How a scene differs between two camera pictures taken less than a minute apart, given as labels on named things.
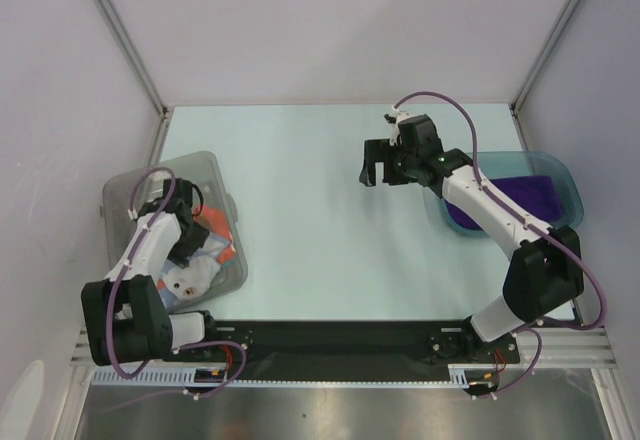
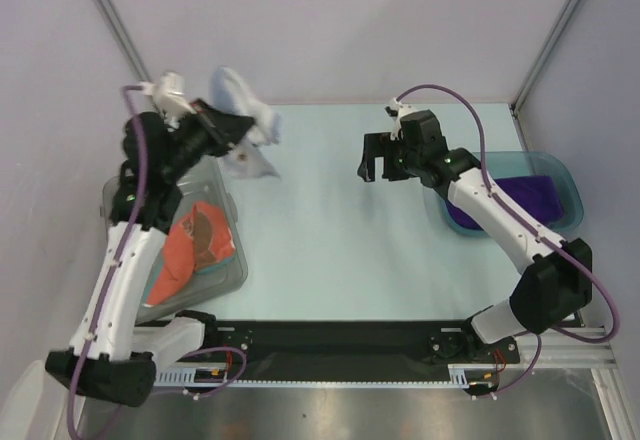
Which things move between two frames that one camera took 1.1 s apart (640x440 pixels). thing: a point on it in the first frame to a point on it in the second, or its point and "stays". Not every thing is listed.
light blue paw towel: x=181 y=283 to x=247 y=157
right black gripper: x=391 y=164 stays
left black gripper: x=179 y=255 to x=224 y=129
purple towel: x=537 y=194 stays
